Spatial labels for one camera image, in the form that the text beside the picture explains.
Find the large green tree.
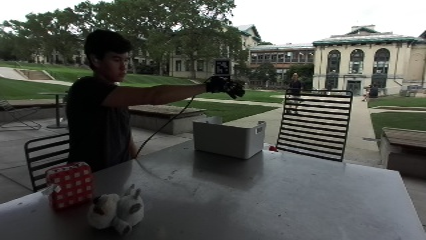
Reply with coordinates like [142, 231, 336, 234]
[75, 0, 251, 79]

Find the black glove cable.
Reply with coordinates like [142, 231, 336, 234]
[134, 94, 198, 158]

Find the black lounge chair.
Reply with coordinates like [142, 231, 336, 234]
[0, 98, 43, 131]

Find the red checkered pouch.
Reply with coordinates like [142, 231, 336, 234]
[45, 161, 96, 211]

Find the white marker cube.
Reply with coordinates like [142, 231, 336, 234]
[215, 59, 232, 76]

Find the beige arched building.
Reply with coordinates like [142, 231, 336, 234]
[312, 24, 426, 97]

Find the brick building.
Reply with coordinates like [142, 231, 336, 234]
[247, 43, 317, 88]

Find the round outdoor table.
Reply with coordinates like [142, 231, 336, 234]
[39, 91, 71, 130]

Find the white plush toy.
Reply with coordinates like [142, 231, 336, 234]
[87, 183, 147, 236]

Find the black slatted metal chair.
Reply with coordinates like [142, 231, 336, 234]
[276, 88, 355, 163]
[25, 132, 73, 193]

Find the concrete bench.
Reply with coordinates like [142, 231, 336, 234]
[380, 126, 426, 179]
[127, 104, 208, 136]

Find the white plastic storage box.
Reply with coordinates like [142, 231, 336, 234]
[192, 116, 268, 160]

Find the the person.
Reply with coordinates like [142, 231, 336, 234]
[66, 29, 247, 173]

